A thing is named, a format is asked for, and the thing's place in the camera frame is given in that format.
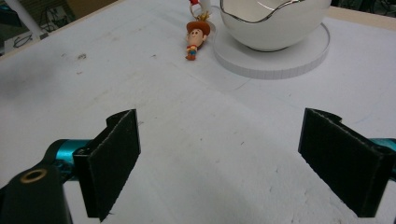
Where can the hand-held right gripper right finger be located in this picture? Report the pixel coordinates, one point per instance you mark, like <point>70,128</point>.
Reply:
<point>342,161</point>

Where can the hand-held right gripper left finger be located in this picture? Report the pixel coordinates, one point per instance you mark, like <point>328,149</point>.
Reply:
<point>112,161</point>

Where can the white stand with pole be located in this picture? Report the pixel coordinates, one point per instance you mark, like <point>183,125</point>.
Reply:
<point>274,63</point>

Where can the white metal pole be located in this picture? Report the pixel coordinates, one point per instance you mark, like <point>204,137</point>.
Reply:
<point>25,18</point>

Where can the white foam board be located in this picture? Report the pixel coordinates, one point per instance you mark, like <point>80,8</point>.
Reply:
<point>186,124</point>

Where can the white eggshell-shaped bowl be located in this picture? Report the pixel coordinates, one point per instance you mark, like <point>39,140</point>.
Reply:
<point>274,34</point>

